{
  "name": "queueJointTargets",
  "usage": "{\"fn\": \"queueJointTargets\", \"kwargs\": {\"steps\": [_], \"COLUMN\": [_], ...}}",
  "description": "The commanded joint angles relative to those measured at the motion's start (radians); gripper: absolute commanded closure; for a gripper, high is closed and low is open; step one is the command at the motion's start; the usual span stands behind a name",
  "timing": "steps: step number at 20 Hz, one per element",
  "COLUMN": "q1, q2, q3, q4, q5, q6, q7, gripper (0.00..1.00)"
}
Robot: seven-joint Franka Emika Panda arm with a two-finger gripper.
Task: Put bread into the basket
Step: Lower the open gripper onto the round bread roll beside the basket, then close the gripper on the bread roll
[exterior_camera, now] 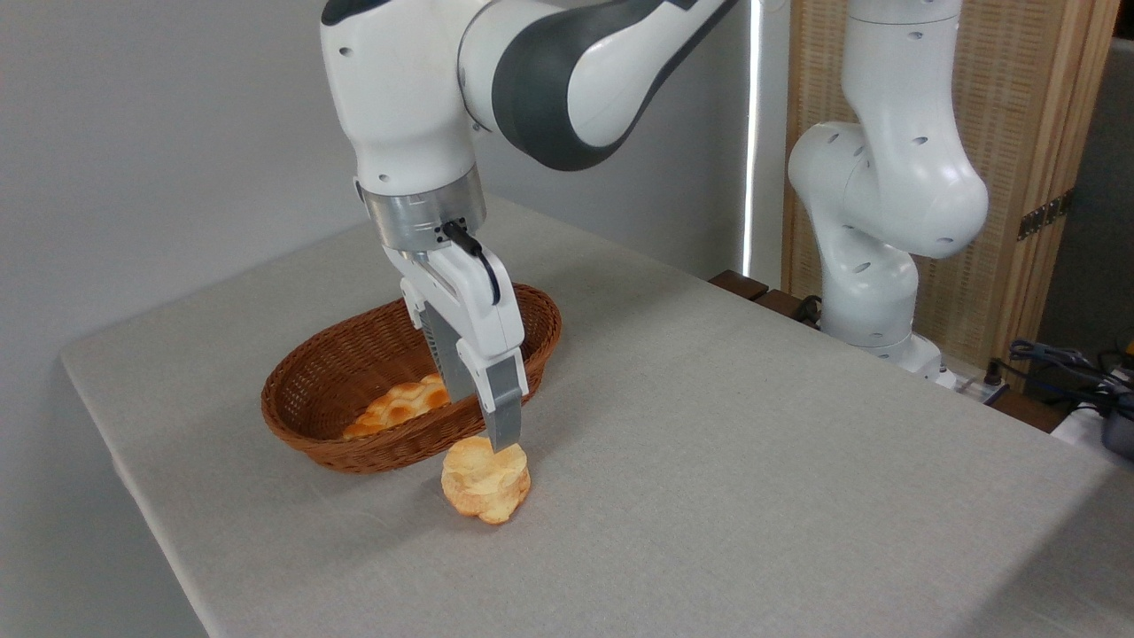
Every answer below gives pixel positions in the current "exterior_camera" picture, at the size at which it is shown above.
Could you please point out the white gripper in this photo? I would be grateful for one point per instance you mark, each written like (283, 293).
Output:
(483, 319)

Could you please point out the round golden bread roll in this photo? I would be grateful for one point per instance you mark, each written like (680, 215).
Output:
(483, 487)

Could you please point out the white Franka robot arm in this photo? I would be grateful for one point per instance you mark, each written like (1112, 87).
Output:
(895, 177)

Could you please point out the braided golden bread loaf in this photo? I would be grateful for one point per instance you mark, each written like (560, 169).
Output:
(399, 408)

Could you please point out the brown wicker oval basket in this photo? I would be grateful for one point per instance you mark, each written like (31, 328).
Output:
(306, 416)

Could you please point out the dark brown wooden block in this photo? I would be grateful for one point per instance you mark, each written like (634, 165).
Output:
(738, 284)
(780, 304)

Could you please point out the grey tablecloth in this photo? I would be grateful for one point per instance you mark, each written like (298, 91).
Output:
(753, 478)

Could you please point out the white power strip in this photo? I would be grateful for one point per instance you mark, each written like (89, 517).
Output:
(979, 388)

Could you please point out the dark metal screen hinge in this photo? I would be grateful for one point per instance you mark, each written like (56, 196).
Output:
(1045, 215)

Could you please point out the wooden woven folding screen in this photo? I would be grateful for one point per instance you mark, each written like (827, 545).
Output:
(1019, 89)

